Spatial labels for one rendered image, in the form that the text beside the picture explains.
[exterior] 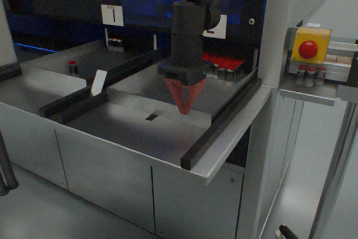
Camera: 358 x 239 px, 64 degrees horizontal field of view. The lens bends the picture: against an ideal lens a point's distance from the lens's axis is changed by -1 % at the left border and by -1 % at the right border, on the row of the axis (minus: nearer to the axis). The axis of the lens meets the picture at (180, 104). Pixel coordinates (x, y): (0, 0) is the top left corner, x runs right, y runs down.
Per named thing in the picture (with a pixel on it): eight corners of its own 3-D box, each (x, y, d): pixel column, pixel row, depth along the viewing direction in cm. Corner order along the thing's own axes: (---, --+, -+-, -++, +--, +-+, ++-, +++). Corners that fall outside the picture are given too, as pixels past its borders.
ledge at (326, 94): (289, 78, 86) (290, 73, 85) (337, 87, 80) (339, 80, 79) (279, 95, 75) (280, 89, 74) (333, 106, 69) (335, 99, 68)
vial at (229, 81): (226, 81, 78) (228, 65, 76) (234, 83, 77) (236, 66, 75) (224, 84, 76) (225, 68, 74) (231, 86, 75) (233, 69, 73)
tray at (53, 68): (104, 47, 110) (103, 38, 108) (161, 57, 98) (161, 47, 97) (22, 75, 83) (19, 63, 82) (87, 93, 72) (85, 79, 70)
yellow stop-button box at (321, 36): (295, 53, 75) (300, 25, 72) (325, 57, 72) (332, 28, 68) (290, 61, 69) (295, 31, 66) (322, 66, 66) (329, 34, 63)
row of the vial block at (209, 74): (179, 69, 86) (179, 54, 84) (238, 80, 78) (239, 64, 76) (176, 71, 85) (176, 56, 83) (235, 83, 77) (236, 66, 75)
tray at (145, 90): (179, 61, 94) (179, 51, 92) (259, 75, 82) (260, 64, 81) (108, 101, 67) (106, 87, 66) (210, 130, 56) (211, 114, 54)
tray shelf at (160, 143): (94, 50, 113) (94, 46, 112) (277, 84, 82) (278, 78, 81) (-36, 94, 75) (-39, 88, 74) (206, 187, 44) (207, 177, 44)
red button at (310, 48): (298, 54, 68) (302, 37, 67) (317, 56, 67) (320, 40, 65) (296, 58, 65) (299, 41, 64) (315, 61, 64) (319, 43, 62)
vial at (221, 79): (218, 80, 79) (220, 64, 77) (226, 81, 78) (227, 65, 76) (216, 83, 77) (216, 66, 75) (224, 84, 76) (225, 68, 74)
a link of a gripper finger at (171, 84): (209, 109, 59) (212, 64, 56) (194, 122, 53) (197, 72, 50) (180, 103, 62) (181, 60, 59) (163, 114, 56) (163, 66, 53)
